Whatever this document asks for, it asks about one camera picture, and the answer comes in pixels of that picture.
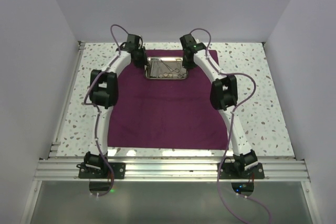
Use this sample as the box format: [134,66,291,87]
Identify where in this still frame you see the steel instrument tray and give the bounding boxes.
[144,56,188,80]

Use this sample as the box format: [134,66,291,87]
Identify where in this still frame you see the purple cloth wrap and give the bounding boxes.
[108,64,227,150]

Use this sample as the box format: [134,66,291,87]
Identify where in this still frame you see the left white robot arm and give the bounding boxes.
[83,34,148,178]

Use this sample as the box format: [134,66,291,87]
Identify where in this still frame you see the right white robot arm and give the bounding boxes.
[180,34,258,178]

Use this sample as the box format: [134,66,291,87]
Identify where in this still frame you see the steel forceps with rings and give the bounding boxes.
[162,60,185,79]

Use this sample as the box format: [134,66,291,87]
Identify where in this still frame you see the steel tweezers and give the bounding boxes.
[148,59,156,79]

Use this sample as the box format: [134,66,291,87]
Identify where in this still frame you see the steel scissors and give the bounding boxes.
[154,60,164,78]

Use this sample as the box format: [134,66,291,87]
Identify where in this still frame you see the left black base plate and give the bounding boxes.
[76,162,126,179]

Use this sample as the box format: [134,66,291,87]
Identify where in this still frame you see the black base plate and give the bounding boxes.
[217,162,265,179]
[76,162,126,179]

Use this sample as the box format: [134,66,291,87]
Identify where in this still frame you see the aluminium left side rail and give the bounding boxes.
[47,41,86,159]

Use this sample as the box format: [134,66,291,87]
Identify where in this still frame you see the aluminium rail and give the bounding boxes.
[47,41,86,159]
[33,157,310,182]

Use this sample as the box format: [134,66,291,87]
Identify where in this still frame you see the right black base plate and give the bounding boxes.
[217,162,265,179]

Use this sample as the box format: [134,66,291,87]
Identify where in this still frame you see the aluminium front rail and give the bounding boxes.
[33,157,310,182]

